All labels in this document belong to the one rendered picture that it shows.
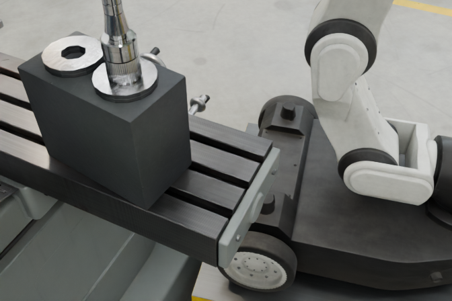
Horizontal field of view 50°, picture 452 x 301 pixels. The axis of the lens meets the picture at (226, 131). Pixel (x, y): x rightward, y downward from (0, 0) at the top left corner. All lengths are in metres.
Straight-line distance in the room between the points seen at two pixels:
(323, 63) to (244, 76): 1.63
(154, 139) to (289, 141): 0.76
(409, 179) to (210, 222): 0.59
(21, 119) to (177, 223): 0.38
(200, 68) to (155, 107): 2.00
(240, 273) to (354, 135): 0.46
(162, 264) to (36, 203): 0.70
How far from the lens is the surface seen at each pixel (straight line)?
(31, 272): 1.12
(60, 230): 1.13
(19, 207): 1.01
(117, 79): 0.67
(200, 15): 3.12
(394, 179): 1.20
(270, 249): 1.17
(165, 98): 0.67
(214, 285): 1.33
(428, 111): 2.58
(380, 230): 1.28
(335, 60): 0.98
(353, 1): 0.97
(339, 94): 1.03
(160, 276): 1.59
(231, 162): 0.82
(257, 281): 1.31
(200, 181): 0.80
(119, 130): 0.66
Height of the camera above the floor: 1.57
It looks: 44 degrees down
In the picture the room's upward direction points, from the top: straight up
